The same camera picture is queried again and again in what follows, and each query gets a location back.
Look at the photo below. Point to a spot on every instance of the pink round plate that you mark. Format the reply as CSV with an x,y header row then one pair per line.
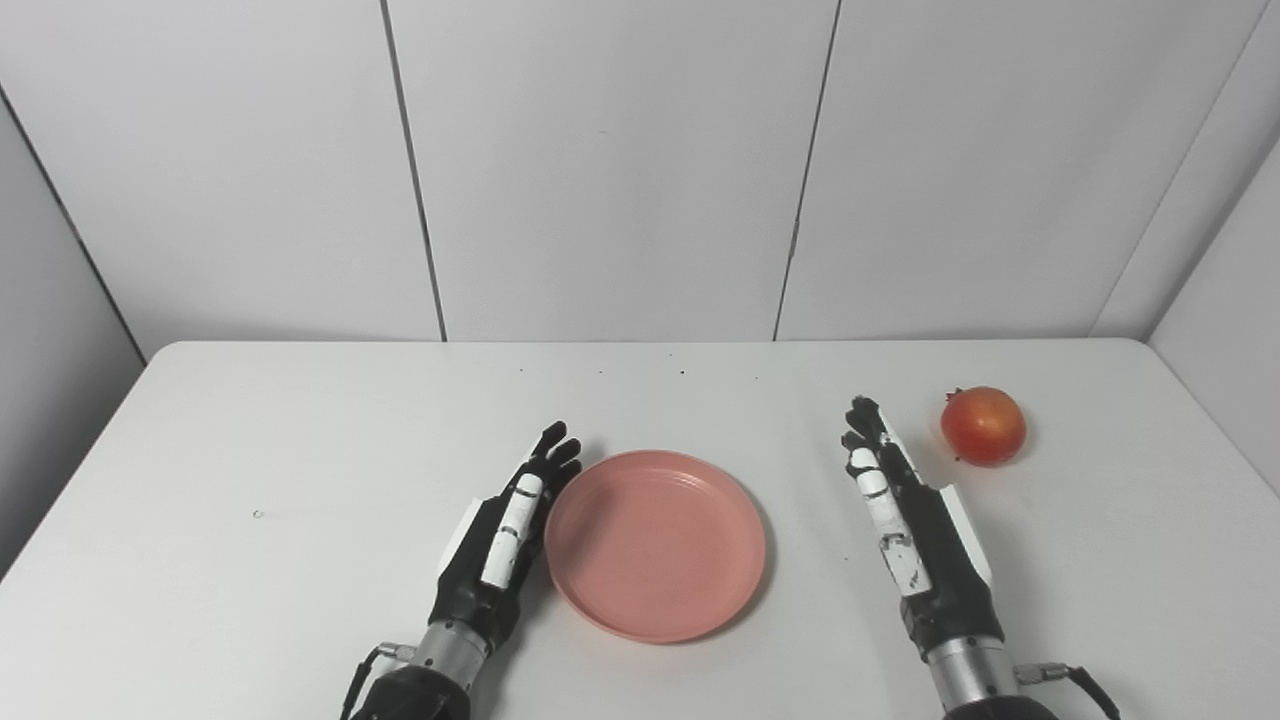
x,y
655,545

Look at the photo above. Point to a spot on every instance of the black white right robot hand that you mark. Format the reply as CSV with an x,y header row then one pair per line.
x,y
950,580

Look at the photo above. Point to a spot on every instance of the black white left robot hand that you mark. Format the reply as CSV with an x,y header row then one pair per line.
x,y
470,585

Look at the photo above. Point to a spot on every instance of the red pomegranate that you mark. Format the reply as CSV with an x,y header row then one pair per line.
x,y
983,425

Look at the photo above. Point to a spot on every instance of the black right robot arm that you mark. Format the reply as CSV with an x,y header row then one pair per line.
x,y
975,675

